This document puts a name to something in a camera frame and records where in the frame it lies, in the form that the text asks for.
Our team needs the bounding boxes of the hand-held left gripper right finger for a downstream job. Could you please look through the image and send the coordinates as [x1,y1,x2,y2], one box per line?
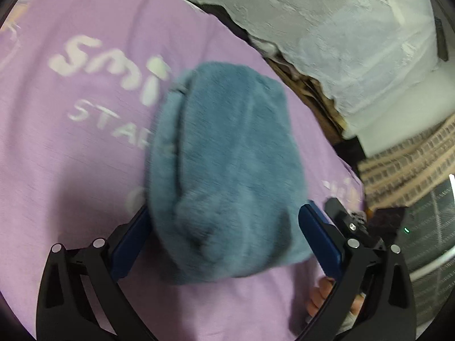
[298,200,417,341]

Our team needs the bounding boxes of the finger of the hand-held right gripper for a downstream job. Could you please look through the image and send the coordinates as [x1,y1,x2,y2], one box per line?
[324,197,348,224]

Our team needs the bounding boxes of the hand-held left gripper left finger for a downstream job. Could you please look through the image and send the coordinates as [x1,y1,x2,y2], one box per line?
[36,203,159,341]

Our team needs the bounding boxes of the blue fleece garment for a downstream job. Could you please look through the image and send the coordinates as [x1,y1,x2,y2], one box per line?
[145,62,314,286]

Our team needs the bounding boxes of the person's right hand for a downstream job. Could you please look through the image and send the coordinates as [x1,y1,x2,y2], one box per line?
[306,276,367,318]

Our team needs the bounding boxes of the grey mesh panel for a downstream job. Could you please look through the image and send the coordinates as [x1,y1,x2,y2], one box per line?
[401,179,455,327]

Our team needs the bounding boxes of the beige patterned cloth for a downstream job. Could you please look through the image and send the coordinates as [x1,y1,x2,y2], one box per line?
[356,113,455,211]

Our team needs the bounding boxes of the brown cardboard sheets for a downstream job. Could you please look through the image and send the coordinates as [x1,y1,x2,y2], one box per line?
[264,54,348,140]

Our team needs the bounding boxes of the purple printed blanket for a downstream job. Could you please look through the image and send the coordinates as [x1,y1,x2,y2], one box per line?
[0,0,367,341]

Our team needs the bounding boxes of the white lace curtain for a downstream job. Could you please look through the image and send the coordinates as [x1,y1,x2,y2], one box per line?
[156,0,446,140]

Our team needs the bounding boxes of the white cable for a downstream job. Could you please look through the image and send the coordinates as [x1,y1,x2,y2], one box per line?
[409,249,455,282]

